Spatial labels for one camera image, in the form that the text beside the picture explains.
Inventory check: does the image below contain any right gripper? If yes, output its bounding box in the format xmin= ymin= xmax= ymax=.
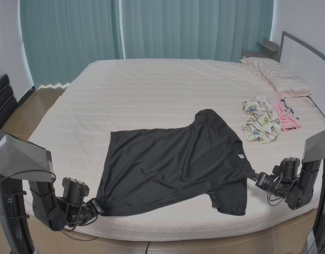
xmin=254 ymin=171 xmax=274 ymax=189

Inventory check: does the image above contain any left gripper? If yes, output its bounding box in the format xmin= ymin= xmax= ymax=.
xmin=82 ymin=198 xmax=103 ymax=220

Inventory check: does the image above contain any black T-shirt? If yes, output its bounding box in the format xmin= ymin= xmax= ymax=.
xmin=95 ymin=109 xmax=256 ymax=217

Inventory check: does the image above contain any bed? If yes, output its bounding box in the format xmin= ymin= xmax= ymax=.
xmin=28 ymin=31 xmax=325 ymax=244

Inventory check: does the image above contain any white printed garment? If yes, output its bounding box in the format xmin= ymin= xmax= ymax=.
xmin=240 ymin=94 xmax=282 ymax=143

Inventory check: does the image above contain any pink garment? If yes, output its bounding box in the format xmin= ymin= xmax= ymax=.
xmin=272 ymin=101 xmax=302 ymax=132

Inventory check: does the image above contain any purple garment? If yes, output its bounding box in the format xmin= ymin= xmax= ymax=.
xmin=281 ymin=99 xmax=295 ymax=115

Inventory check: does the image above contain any pale pink pillow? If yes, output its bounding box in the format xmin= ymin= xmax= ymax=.
xmin=240 ymin=57 xmax=312 ymax=99

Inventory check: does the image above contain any grey bedside table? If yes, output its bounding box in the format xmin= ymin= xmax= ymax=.
xmin=242 ymin=37 xmax=280 ymax=61

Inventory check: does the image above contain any black chest of drawers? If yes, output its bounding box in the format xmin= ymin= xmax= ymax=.
xmin=0 ymin=74 xmax=19 ymax=128

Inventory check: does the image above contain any blue-green curtain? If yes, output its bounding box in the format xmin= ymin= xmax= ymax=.
xmin=120 ymin=0 xmax=274 ymax=62
xmin=20 ymin=0 xmax=125 ymax=88

